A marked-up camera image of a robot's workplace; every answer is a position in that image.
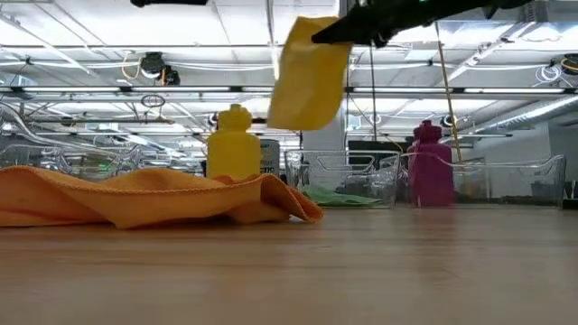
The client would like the yellow cable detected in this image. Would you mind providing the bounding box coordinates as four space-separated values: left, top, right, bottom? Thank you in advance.
434 22 464 164

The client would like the yellow sports bottle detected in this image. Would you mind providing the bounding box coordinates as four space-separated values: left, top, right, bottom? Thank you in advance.
206 103 263 180

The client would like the white building pillar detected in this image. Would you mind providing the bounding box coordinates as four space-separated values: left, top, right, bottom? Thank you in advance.
301 99 348 198

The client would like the clear plastic bin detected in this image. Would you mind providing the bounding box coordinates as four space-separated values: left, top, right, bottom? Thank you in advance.
0 102 145 182
399 153 566 208
284 150 402 209

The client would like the long black cable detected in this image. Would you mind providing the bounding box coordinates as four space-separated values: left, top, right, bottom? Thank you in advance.
368 44 378 142

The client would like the long ceiling light strip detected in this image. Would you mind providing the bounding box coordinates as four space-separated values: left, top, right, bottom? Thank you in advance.
0 85 578 95

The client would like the magenta sports bottle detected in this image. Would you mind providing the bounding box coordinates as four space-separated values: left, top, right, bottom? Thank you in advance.
406 119 455 209

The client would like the black ceiling cable reel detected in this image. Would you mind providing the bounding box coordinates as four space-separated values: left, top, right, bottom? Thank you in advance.
139 51 181 87
561 52 578 77

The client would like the orange microfibre cloth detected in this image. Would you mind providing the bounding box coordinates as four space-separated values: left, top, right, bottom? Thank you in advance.
0 165 325 229

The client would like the silver ventilation duct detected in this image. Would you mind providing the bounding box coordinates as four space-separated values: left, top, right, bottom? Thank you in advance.
473 94 578 135

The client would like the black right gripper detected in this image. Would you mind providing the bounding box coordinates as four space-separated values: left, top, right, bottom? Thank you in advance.
311 0 534 49

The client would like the yellow microfibre cloth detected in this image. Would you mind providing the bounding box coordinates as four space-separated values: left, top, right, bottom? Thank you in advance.
266 15 353 132

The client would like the white drink can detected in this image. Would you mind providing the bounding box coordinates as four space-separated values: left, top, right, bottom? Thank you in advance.
259 138 282 177

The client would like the green microfibre cloth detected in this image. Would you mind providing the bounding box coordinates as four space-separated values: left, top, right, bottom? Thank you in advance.
301 183 385 209

